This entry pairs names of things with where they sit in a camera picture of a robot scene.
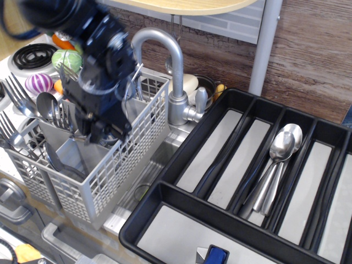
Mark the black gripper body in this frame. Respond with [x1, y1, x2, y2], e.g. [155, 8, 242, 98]
[62, 79, 131, 132]

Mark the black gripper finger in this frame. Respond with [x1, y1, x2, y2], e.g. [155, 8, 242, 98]
[75, 106, 92, 136]
[87, 120, 129, 143]

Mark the big steel spoon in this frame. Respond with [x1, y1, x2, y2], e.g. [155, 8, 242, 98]
[69, 134, 118, 148]

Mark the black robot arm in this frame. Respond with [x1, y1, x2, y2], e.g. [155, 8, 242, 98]
[1, 1, 136, 143]

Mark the steel spoon bowl left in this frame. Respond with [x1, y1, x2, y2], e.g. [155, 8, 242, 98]
[36, 92, 59, 123]

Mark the grey plastic cutlery basket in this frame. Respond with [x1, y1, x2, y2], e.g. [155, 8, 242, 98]
[7, 69, 169, 229]

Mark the large spoon front compartment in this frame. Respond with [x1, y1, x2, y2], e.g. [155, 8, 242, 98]
[43, 142, 86, 183]

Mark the black cutlery tray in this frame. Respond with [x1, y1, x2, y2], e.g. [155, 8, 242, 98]
[119, 89, 351, 263]

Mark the steel spoon in tray front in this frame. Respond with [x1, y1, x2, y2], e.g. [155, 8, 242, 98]
[252, 131, 295, 212]

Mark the steel spoon in tray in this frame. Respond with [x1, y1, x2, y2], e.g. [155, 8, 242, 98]
[241, 123, 304, 217]
[252, 131, 295, 212]

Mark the steel spoon in tray back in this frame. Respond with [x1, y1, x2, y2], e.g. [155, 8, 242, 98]
[241, 123, 304, 217]

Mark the small steel fork centre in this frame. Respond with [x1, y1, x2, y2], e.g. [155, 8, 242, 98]
[51, 100, 84, 141]

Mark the steel fork back compartment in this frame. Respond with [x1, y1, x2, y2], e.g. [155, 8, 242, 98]
[56, 62, 79, 82]

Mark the steel fork back right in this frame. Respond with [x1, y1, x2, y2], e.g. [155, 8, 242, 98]
[130, 63, 143, 101]

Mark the green toy cabbage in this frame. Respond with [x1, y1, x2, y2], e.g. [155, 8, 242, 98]
[51, 49, 83, 73]

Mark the purple striped toy onion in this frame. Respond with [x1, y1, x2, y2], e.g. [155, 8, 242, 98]
[25, 73, 53, 95]

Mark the steel fork far left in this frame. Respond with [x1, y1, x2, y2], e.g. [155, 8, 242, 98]
[3, 73, 49, 123]

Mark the orange toy carrot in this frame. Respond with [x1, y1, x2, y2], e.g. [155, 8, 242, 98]
[52, 34, 75, 50]

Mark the steel fork lower left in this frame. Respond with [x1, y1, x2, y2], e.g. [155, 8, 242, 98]
[1, 112, 39, 160]

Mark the black coil stove burner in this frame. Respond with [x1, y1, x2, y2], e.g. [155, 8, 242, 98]
[12, 43, 58, 70]

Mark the silver kitchen faucet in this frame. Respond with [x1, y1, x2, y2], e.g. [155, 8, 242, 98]
[131, 27, 207, 125]

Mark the white toy food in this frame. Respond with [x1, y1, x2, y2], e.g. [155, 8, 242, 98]
[183, 74, 199, 95]

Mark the small steel pot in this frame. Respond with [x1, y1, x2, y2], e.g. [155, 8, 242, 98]
[195, 74, 219, 110]

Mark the round wooden shelf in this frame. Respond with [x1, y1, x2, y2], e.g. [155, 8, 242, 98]
[100, 0, 255, 15]

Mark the blue clip object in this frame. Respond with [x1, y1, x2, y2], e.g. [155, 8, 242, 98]
[195, 245, 229, 264]

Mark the white metal pole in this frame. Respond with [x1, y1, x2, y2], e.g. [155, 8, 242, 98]
[248, 0, 283, 96]

